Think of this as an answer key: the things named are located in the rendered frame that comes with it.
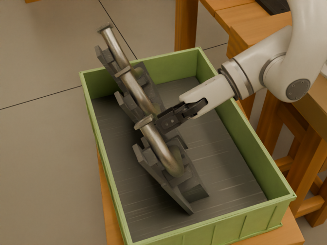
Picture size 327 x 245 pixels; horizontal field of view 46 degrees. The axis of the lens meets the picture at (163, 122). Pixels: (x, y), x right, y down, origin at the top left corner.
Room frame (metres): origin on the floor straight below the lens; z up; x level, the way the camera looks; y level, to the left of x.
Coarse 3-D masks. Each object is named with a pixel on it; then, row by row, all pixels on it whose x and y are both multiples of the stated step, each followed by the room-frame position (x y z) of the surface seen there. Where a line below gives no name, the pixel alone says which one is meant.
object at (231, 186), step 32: (160, 96) 0.93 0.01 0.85; (128, 128) 0.79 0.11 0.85; (192, 128) 0.79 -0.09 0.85; (224, 128) 0.79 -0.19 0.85; (128, 160) 0.67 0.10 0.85; (192, 160) 0.67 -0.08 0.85; (224, 160) 0.67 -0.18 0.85; (128, 192) 0.56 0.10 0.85; (160, 192) 0.56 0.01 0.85; (224, 192) 0.56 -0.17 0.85; (256, 192) 0.56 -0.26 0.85; (128, 224) 0.46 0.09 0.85; (160, 224) 0.46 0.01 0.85; (192, 224) 0.46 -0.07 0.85
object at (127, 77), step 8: (120, 72) 0.66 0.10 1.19; (128, 72) 0.68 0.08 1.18; (128, 80) 0.66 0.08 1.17; (136, 80) 0.67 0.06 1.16; (128, 88) 0.65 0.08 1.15; (136, 88) 0.65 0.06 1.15; (136, 96) 0.64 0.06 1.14; (144, 96) 0.64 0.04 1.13; (144, 104) 0.63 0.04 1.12; (152, 104) 0.78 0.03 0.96; (144, 112) 0.63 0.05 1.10; (152, 112) 0.63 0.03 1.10; (160, 112) 0.69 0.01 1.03; (152, 120) 0.63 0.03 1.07
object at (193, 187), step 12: (144, 144) 0.58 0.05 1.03; (144, 156) 0.47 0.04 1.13; (156, 156) 0.48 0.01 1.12; (156, 168) 0.49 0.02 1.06; (192, 168) 0.59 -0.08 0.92; (192, 180) 0.55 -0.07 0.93; (168, 192) 0.47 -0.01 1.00; (180, 192) 0.52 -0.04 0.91; (192, 192) 0.53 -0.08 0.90; (204, 192) 0.54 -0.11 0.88; (180, 204) 0.48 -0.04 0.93
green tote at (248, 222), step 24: (192, 48) 1.05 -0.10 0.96; (96, 72) 0.94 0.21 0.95; (168, 72) 1.01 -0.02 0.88; (192, 72) 1.04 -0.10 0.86; (216, 72) 0.93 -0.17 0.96; (96, 96) 0.93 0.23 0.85; (96, 120) 0.72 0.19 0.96; (240, 120) 0.74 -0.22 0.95; (240, 144) 0.71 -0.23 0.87; (264, 168) 0.59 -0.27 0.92; (264, 192) 0.56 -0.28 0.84; (288, 192) 0.49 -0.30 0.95; (120, 216) 0.43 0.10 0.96; (240, 216) 0.43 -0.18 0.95; (264, 216) 0.46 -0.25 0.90; (144, 240) 0.37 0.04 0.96; (168, 240) 0.38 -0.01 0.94; (192, 240) 0.40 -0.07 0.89; (216, 240) 0.42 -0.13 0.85; (240, 240) 0.44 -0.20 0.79
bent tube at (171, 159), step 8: (144, 120) 0.52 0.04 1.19; (136, 128) 0.50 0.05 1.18; (144, 128) 0.51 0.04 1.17; (152, 128) 0.51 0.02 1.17; (152, 136) 0.50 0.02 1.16; (160, 136) 0.50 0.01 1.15; (152, 144) 0.49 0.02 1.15; (160, 144) 0.49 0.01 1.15; (160, 152) 0.48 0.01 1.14; (168, 152) 0.48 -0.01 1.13; (176, 152) 0.59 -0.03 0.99; (160, 160) 0.47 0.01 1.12; (168, 160) 0.47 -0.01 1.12; (176, 160) 0.48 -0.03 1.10; (168, 168) 0.46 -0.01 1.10; (176, 168) 0.47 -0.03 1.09; (176, 176) 0.47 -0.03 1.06
